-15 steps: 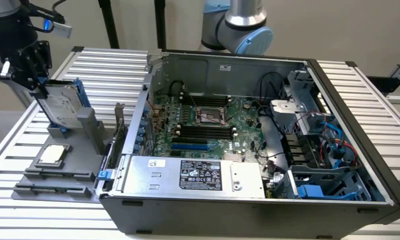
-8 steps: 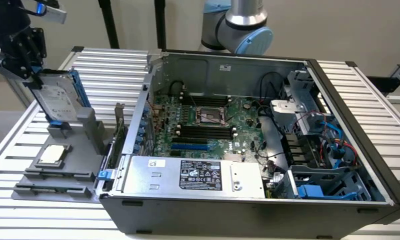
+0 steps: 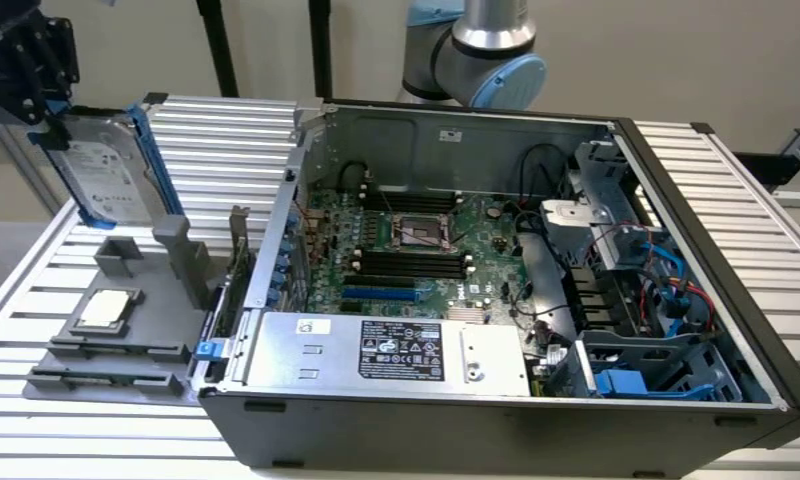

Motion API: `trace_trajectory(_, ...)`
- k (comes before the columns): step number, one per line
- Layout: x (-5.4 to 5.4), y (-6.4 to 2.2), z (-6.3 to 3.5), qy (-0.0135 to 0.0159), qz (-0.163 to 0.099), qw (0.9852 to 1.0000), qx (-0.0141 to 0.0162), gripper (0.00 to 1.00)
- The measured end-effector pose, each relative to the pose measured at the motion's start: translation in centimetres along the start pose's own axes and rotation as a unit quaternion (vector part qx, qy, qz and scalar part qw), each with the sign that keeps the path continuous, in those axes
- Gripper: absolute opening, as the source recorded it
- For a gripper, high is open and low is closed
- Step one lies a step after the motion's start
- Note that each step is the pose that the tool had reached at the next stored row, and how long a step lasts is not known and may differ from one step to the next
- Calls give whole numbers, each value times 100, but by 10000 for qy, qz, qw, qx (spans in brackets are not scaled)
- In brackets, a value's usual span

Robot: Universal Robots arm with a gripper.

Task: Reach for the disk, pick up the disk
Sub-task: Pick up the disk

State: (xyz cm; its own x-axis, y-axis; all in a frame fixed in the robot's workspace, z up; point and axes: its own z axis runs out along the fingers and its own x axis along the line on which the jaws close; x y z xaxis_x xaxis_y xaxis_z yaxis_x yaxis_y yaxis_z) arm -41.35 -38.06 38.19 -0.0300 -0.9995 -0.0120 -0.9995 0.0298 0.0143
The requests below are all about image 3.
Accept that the red wire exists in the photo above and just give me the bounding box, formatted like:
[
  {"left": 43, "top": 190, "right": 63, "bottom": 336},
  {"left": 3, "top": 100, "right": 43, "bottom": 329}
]
[{"left": 586, "top": 224, "right": 719, "bottom": 346}]

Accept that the CPU socket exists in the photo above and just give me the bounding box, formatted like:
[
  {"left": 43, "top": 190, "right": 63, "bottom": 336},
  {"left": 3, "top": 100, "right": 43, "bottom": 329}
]
[{"left": 387, "top": 212, "right": 461, "bottom": 253}]

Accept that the CPU chip silver lid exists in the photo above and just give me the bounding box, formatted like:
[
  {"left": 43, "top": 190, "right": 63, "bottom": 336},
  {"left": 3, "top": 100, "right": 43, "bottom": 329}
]
[{"left": 79, "top": 289, "right": 138, "bottom": 329}]

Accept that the silver power supply unit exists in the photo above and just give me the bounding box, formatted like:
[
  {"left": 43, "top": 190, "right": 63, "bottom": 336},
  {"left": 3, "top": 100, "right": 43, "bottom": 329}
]
[{"left": 243, "top": 310, "right": 534, "bottom": 397}]

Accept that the green RAM stick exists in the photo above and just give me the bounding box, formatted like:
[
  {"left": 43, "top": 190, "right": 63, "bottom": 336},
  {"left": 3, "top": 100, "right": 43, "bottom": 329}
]
[
  {"left": 72, "top": 341, "right": 155, "bottom": 356},
  {"left": 66, "top": 370, "right": 142, "bottom": 389}
]

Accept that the open black PC case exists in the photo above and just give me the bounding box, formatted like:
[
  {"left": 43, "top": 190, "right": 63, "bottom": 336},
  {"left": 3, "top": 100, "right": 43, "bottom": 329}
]
[{"left": 190, "top": 97, "right": 800, "bottom": 470}]

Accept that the black tripod leg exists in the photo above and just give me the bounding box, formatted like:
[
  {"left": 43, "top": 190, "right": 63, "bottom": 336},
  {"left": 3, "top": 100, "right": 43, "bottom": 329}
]
[
  {"left": 308, "top": 0, "right": 335, "bottom": 99},
  {"left": 196, "top": 0, "right": 242, "bottom": 98}
]

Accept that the hard disk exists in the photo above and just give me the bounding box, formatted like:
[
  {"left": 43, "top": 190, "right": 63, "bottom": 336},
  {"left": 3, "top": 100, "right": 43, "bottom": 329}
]
[{"left": 27, "top": 103, "right": 187, "bottom": 230}]

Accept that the grey metal disk bay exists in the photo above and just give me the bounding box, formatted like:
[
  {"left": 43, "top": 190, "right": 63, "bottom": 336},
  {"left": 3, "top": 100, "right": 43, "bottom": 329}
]
[{"left": 539, "top": 142, "right": 666, "bottom": 271}]

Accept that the blue expansion slot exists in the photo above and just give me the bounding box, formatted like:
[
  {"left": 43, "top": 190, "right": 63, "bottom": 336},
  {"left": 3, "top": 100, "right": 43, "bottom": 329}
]
[{"left": 343, "top": 286, "right": 418, "bottom": 303}]

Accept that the blue SATA wire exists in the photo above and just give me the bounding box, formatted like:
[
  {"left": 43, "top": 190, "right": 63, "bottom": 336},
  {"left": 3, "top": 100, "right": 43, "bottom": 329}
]
[{"left": 630, "top": 234, "right": 693, "bottom": 341}]

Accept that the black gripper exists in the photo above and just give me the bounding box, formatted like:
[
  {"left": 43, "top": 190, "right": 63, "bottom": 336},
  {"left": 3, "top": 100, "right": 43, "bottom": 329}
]
[{"left": 0, "top": 0, "right": 82, "bottom": 126}]

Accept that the green motherboard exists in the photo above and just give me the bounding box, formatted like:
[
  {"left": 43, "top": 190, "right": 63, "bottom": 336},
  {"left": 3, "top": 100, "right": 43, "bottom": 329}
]
[{"left": 292, "top": 189, "right": 575, "bottom": 361}]

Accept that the grey parts rack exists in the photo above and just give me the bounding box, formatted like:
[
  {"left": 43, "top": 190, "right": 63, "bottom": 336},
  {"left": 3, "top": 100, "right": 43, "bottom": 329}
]
[{"left": 23, "top": 215, "right": 223, "bottom": 400}]

